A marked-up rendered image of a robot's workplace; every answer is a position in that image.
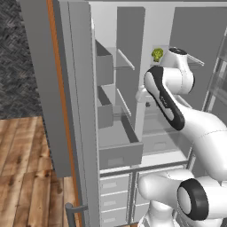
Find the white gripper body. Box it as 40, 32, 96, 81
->
135, 85, 153, 104

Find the glass fridge shelf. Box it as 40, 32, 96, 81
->
113, 88, 133, 117
150, 52, 206, 67
113, 48, 136, 71

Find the green broccoli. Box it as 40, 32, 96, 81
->
151, 48, 164, 63

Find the grey crisper drawer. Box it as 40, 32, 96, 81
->
142, 125, 192, 155

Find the grey left fridge door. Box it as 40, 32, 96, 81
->
58, 0, 102, 227

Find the grey fridge door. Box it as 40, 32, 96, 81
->
203, 38, 227, 120
58, 0, 102, 227

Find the grey freezer drawer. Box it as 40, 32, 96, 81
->
98, 113, 145, 170

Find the grey fridge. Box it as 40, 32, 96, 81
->
88, 0, 227, 227

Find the grey right fridge door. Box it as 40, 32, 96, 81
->
203, 38, 227, 120

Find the small grey door bin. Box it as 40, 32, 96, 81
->
97, 85, 114, 129

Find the large grey door bin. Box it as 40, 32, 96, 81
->
95, 39, 115, 87

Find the grey cabinet side panel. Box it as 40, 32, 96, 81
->
18, 0, 73, 179

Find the grey fridge door handle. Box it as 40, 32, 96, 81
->
65, 202, 89, 227

